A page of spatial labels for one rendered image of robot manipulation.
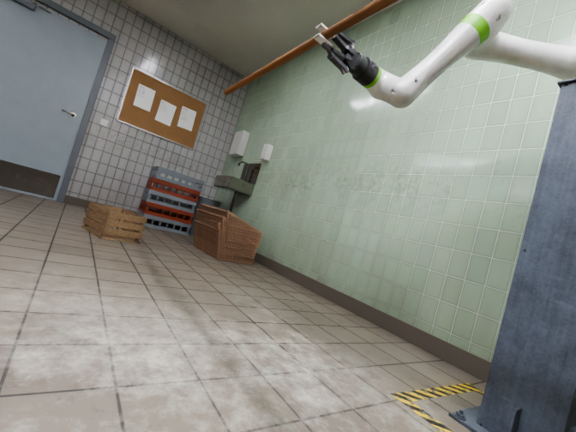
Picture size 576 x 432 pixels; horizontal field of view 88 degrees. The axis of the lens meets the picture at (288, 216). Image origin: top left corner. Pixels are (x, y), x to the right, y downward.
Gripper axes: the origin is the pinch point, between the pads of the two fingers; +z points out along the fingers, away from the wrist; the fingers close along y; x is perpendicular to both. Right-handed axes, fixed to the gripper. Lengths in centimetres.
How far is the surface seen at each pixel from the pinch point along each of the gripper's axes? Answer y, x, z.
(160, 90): -84, 361, -10
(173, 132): -36, 363, -41
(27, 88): -20, 364, 117
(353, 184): 15, 85, -124
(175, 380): 114, -7, 24
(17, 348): 113, 11, 57
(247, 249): 92, 172, -93
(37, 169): 63, 368, 88
